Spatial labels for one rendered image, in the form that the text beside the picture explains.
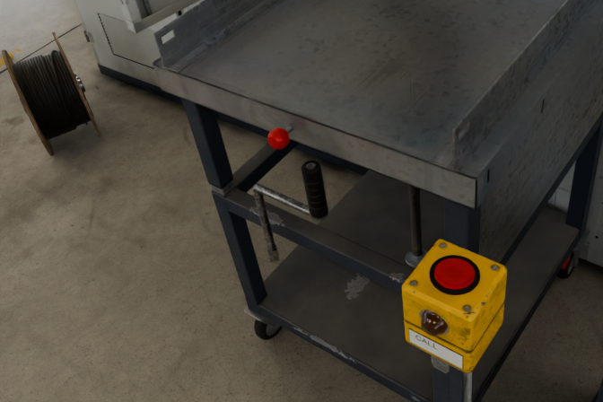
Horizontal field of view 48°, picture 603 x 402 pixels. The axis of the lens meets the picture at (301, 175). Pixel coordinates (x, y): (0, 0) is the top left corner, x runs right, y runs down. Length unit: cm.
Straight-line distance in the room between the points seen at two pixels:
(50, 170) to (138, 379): 101
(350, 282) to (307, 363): 24
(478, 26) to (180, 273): 118
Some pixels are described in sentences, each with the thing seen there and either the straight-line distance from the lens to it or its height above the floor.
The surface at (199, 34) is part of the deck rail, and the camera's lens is 124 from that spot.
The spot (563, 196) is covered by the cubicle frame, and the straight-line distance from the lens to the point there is 181.
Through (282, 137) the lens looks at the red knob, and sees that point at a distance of 101.
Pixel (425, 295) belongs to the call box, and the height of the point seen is 90.
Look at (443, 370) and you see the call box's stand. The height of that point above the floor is 75.
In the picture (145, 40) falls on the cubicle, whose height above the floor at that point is 27.
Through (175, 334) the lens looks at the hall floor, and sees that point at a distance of 187.
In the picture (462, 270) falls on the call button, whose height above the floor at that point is 91.
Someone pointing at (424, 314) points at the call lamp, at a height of 88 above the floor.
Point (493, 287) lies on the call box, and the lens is 70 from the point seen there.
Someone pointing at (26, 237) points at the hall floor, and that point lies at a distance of 234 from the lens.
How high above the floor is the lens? 144
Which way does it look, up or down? 41 degrees down
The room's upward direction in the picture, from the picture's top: 11 degrees counter-clockwise
